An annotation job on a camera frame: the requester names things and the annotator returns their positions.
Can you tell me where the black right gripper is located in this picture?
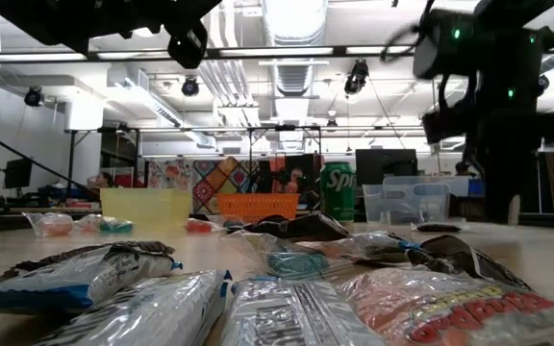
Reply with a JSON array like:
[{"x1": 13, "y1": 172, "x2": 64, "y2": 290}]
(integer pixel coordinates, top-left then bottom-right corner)
[{"x1": 476, "y1": 142, "x2": 541, "y2": 225}]

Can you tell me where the orange gummy candy pack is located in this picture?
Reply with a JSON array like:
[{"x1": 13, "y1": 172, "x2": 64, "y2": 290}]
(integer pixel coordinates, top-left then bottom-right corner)
[{"x1": 335, "y1": 266, "x2": 554, "y2": 346}]

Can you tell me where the clear orange candy pack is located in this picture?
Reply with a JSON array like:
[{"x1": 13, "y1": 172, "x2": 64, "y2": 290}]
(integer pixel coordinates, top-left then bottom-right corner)
[{"x1": 300, "y1": 237, "x2": 361, "y2": 268}]

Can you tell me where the green gummy candy pack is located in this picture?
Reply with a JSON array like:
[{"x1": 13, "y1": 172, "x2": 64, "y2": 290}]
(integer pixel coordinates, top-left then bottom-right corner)
[{"x1": 223, "y1": 229, "x2": 355, "y2": 283}]

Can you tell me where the small red candy pack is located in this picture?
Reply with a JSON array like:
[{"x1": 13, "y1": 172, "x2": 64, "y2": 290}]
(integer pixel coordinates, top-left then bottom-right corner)
[{"x1": 184, "y1": 218, "x2": 216, "y2": 235}]

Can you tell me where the small orange candy pack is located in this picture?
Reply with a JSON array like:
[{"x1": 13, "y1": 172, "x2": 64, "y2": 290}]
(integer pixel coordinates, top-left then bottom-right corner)
[{"x1": 21, "y1": 210, "x2": 76, "y2": 238}]

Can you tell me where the pink green candy pack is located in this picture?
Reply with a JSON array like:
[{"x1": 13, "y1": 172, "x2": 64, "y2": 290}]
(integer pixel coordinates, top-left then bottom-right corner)
[{"x1": 74, "y1": 213, "x2": 136, "y2": 235}]

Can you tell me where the large black monitor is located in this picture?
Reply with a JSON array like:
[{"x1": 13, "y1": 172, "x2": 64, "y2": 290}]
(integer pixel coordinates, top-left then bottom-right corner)
[{"x1": 354, "y1": 148, "x2": 419, "y2": 187}]

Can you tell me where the green Sprite can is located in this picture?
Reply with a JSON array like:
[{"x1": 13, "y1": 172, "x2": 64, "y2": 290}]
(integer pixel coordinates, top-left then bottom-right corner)
[{"x1": 319, "y1": 161, "x2": 357, "y2": 223}]

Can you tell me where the seated person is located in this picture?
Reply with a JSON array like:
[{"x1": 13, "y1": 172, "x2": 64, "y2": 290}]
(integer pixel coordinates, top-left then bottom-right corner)
[{"x1": 276, "y1": 166, "x2": 308, "y2": 194}]

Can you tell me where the orange hanging cloth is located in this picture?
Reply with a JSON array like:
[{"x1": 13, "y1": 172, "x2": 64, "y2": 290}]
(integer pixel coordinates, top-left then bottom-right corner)
[{"x1": 269, "y1": 156, "x2": 287, "y2": 193}]

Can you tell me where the orange slotted plastic basket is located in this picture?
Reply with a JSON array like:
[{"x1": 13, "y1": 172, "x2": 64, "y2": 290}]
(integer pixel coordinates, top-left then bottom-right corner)
[{"x1": 216, "y1": 192, "x2": 302, "y2": 225}]

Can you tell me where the colourful patchwork quilt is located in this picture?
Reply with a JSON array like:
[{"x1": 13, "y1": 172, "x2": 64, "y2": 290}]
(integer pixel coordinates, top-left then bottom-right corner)
[{"x1": 191, "y1": 156, "x2": 260, "y2": 215}]

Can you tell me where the black overhead rig beam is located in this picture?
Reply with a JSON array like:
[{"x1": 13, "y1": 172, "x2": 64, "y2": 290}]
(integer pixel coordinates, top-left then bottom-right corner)
[{"x1": 0, "y1": 43, "x2": 554, "y2": 65}]

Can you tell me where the floral fabric panel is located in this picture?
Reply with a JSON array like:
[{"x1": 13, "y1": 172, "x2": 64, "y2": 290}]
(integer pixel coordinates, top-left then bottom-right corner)
[{"x1": 146, "y1": 159, "x2": 194, "y2": 190}]

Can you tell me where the yellow plastic basket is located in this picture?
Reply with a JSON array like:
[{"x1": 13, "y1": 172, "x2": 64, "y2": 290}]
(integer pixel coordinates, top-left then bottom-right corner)
[{"x1": 99, "y1": 186, "x2": 194, "y2": 227}]

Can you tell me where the small black monitor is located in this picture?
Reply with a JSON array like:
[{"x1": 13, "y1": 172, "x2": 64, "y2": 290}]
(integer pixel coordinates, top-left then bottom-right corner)
[{"x1": 2, "y1": 157, "x2": 35, "y2": 190}]

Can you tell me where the clear plastic handled bin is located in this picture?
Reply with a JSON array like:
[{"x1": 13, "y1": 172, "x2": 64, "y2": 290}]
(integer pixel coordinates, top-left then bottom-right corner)
[{"x1": 362, "y1": 175, "x2": 470, "y2": 226}]

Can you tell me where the silver ceiling ventilation duct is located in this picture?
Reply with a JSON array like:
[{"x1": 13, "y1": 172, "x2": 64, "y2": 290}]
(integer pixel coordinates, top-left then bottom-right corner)
[{"x1": 260, "y1": 0, "x2": 330, "y2": 98}]

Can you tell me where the black metal rig frame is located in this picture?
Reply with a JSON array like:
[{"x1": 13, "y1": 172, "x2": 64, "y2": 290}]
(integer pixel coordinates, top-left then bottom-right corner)
[{"x1": 63, "y1": 125, "x2": 325, "y2": 193}]

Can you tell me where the black diagonal cable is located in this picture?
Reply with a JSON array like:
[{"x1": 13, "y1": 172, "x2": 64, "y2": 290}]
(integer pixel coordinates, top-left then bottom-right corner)
[{"x1": 0, "y1": 116, "x2": 101, "y2": 197}]

